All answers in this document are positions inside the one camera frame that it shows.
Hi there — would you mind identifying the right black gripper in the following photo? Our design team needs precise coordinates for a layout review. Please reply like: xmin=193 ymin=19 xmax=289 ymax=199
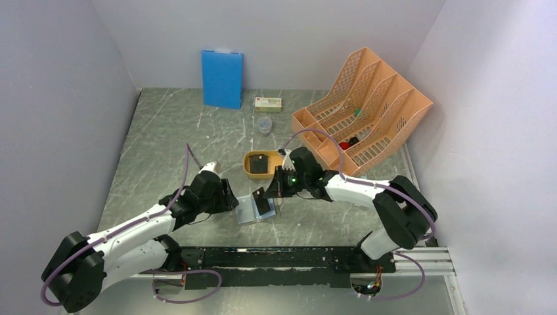
xmin=263 ymin=165 xmax=309 ymax=198

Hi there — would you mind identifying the yellow oval tray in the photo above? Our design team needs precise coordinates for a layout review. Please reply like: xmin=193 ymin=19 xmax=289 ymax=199
xmin=243 ymin=150 xmax=284 ymax=179

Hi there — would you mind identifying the grey card holder wallet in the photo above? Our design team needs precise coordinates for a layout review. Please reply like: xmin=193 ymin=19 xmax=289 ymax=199
xmin=235 ymin=196 xmax=279 ymax=225

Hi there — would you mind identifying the black VIP credit card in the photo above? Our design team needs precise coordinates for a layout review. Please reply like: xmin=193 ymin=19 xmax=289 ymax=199
xmin=252 ymin=187 xmax=272 ymax=217

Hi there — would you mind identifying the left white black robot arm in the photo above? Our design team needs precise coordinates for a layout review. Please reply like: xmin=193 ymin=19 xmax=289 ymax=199
xmin=40 ymin=161 xmax=238 ymax=313

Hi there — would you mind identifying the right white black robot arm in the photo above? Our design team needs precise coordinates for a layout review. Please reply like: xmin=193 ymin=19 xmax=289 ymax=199
xmin=263 ymin=147 xmax=438 ymax=272

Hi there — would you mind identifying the black credit card stack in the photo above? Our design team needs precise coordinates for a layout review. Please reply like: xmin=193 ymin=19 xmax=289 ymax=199
xmin=248 ymin=154 xmax=269 ymax=175

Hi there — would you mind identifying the red black object in rack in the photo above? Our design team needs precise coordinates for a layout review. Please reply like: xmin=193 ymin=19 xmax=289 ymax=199
xmin=339 ymin=136 xmax=360 ymax=150

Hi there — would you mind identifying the small clear plastic cup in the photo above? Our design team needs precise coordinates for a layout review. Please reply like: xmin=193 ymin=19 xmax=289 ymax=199
xmin=256 ymin=116 xmax=273 ymax=136

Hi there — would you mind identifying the orange file organizer rack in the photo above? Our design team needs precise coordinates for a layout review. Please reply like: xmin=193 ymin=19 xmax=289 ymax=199
xmin=291 ymin=47 xmax=433 ymax=176

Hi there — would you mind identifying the small white red box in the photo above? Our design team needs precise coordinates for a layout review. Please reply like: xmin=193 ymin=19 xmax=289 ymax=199
xmin=254 ymin=97 xmax=282 ymax=112

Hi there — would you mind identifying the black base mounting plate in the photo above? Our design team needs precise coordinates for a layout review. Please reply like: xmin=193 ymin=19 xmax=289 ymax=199
xmin=156 ymin=246 xmax=396 ymax=289

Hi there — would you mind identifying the blue board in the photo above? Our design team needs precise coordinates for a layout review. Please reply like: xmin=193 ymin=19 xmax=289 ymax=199
xmin=201 ymin=50 xmax=243 ymax=110

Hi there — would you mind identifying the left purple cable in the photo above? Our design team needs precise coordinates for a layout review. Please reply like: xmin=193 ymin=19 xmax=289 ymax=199
xmin=39 ymin=142 xmax=223 ymax=307

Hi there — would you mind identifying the purple cable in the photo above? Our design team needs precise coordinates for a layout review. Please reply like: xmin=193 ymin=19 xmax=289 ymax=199
xmin=39 ymin=142 xmax=223 ymax=307
xmin=278 ymin=128 xmax=437 ymax=302

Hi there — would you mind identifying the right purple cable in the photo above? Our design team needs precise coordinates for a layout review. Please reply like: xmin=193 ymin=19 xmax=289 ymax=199
xmin=278 ymin=128 xmax=437 ymax=302

